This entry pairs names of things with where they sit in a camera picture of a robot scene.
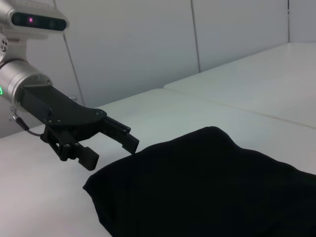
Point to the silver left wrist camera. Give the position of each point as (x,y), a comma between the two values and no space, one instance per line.
(37,21)

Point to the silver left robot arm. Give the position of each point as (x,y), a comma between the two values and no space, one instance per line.
(22,79)

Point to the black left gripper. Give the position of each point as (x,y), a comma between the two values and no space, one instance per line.
(61,106)

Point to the black t-shirt with white print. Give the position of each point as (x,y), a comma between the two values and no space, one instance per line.
(209,185)

